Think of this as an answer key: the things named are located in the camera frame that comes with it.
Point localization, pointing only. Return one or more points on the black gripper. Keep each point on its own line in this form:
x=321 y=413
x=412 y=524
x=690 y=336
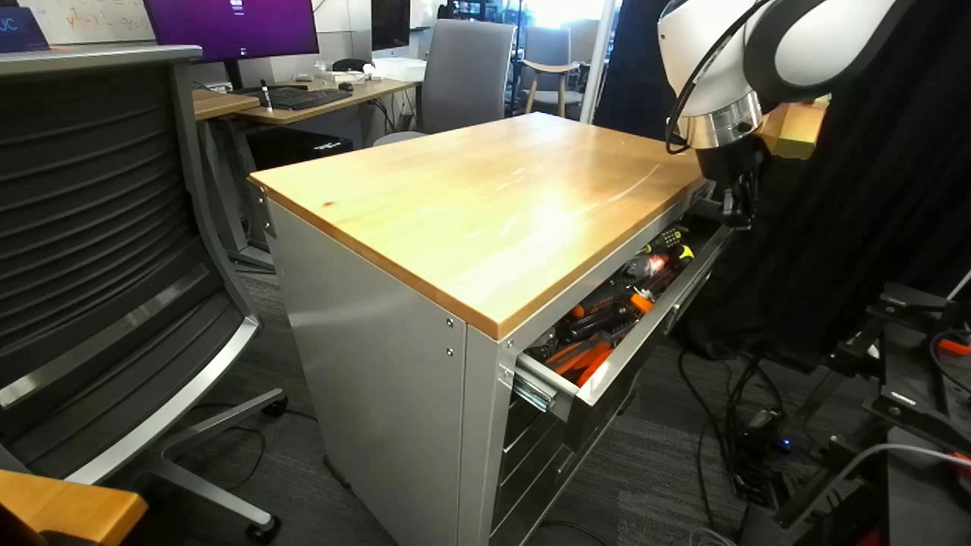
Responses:
x=731 y=172

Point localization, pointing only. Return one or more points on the black yellow stubby screwdriver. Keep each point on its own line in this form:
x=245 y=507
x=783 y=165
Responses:
x=673 y=246

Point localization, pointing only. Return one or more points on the grey cabinet tool drawer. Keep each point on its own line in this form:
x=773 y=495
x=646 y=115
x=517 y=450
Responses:
x=646 y=338

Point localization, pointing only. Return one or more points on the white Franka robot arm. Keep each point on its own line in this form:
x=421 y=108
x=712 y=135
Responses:
x=808 y=39

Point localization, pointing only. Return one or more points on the flashlight with red glow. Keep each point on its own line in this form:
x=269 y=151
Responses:
x=655 y=266

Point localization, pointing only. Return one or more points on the black curtain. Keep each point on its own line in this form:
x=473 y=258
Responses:
x=891 y=202

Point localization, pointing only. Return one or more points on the wooden armchair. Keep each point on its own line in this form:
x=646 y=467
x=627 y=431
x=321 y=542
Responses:
x=554 y=93

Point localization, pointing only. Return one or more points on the grey tool cabinet wood top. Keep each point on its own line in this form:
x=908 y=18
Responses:
x=473 y=212

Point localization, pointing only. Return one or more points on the grey office chair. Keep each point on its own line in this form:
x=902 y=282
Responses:
x=464 y=72

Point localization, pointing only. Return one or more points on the wooden monitor desk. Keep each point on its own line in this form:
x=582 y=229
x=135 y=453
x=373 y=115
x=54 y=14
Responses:
x=373 y=93

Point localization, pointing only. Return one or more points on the black computer mouse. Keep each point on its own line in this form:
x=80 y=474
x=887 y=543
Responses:
x=346 y=87

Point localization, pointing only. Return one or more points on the black computer keyboard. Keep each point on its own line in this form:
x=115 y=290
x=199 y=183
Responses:
x=305 y=99

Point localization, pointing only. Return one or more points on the black computer tower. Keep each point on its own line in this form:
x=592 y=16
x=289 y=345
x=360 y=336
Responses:
x=293 y=148

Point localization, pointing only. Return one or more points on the wooden desk grey legs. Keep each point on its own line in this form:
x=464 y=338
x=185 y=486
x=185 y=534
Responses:
x=217 y=104

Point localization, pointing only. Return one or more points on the purple screen computer monitor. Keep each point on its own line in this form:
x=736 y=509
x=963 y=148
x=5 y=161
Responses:
x=230 y=24

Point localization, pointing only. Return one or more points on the dark mesh office chair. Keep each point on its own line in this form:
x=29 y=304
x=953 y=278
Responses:
x=92 y=254

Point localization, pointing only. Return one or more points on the dark blue box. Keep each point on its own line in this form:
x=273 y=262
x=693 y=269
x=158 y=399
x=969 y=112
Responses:
x=20 y=28

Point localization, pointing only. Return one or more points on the wooden wrist mount plate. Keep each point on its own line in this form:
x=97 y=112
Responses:
x=799 y=124

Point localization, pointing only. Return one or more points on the wooden desk black frame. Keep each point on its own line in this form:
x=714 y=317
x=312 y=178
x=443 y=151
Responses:
x=61 y=505

